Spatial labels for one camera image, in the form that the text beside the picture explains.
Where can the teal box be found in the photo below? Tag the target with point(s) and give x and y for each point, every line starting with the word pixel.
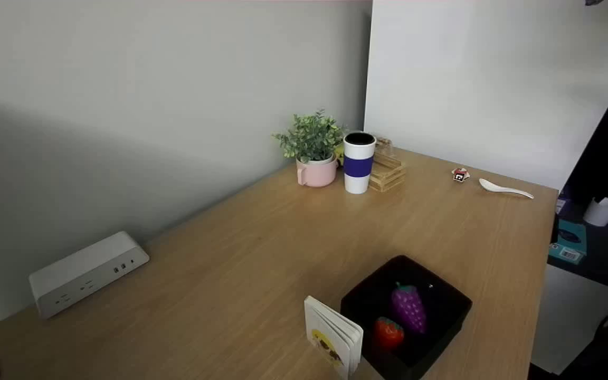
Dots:
pixel 569 241

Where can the purple grape toy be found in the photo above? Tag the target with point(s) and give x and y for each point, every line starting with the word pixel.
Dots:
pixel 408 307

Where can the wooden crate coaster holder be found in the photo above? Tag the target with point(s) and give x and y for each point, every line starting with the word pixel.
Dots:
pixel 387 172

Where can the white cup on side table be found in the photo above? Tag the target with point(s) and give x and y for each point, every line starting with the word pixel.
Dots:
pixel 599 212

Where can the white power strip box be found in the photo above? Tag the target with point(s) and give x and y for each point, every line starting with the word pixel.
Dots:
pixel 83 272

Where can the white carton with orange label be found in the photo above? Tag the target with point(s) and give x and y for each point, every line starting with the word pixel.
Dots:
pixel 334 333

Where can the white and blue cup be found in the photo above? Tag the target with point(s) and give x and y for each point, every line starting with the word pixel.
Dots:
pixel 357 160

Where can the white ceramic spoon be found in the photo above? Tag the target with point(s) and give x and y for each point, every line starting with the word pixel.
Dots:
pixel 491 185

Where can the potted plant in pink pot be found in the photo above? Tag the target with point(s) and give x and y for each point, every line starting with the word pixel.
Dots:
pixel 313 144

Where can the small wrapped candy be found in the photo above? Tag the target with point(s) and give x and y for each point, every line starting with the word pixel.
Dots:
pixel 462 174

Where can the black square storage box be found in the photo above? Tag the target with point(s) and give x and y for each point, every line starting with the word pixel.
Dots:
pixel 447 310

